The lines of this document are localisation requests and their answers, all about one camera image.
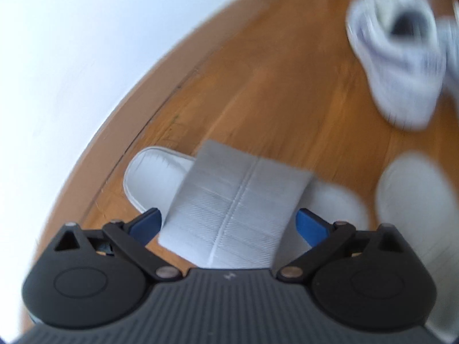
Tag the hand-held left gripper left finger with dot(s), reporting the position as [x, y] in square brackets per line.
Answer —
[145, 224]

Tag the white sneaker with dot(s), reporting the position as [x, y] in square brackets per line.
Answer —
[452, 50]
[398, 61]

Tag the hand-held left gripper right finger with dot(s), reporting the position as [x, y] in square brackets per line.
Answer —
[310, 225]

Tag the light grey slide sandal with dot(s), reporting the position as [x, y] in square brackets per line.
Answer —
[233, 208]
[419, 200]

